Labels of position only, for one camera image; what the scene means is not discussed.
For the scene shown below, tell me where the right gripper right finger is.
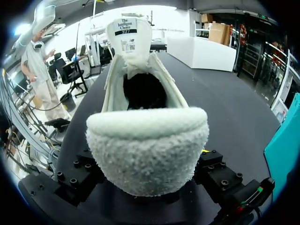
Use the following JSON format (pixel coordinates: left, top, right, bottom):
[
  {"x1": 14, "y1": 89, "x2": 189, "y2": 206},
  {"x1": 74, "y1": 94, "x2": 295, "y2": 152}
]
[{"x1": 193, "y1": 148, "x2": 246, "y2": 203}]

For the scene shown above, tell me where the white shoebox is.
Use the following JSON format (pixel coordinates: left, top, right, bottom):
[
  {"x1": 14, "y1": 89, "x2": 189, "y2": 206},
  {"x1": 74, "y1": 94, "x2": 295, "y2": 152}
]
[{"x1": 165, "y1": 36, "x2": 237, "y2": 73}]

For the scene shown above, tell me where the person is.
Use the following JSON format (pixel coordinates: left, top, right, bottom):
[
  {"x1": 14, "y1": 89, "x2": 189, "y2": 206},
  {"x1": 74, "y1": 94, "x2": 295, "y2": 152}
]
[{"x1": 20, "y1": 26, "x2": 71, "y2": 121}]

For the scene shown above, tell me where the white fuzzy shoe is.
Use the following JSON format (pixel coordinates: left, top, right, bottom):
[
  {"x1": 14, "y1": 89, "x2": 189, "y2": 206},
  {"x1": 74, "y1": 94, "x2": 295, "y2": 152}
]
[{"x1": 85, "y1": 16, "x2": 210, "y2": 197}]

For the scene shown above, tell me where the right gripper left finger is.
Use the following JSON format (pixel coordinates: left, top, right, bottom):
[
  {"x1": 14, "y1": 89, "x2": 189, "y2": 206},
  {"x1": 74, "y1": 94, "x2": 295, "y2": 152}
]
[{"x1": 54, "y1": 149, "x2": 105, "y2": 207}]

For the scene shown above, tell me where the teal box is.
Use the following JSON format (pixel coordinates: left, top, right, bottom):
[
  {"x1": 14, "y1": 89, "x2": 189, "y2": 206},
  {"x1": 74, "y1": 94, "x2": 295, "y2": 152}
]
[{"x1": 263, "y1": 92, "x2": 300, "y2": 202}]

